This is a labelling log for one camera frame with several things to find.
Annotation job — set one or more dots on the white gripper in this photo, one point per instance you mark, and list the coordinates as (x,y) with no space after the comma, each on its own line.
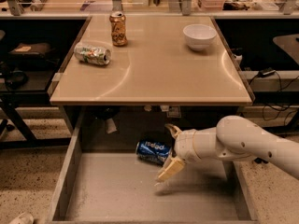
(184,146)

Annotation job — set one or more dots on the blue pepsi can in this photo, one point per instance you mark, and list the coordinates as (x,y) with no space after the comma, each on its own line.
(154,152)

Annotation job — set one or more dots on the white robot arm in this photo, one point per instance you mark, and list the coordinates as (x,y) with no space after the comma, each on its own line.
(233,139)

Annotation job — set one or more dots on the open grey top drawer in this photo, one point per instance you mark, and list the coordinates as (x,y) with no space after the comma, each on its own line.
(102,180)

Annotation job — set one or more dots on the green silver lying can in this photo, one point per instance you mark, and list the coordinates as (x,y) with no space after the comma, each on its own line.
(92,54)

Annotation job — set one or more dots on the gold upright soda can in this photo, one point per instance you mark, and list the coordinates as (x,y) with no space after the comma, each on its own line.
(118,28)

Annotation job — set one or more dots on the white paper tag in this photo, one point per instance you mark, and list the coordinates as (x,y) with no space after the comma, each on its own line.
(110,126)

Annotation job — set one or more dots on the white ceramic bowl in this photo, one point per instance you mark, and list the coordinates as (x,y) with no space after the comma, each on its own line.
(199,36)

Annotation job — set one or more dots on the black power adapter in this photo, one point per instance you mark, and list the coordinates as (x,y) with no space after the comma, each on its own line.
(266,72)

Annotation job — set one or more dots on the black bag on shelf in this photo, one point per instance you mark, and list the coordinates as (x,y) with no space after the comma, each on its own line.
(37,56)

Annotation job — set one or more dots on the white shoe tip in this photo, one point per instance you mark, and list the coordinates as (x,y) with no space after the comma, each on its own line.
(24,218)

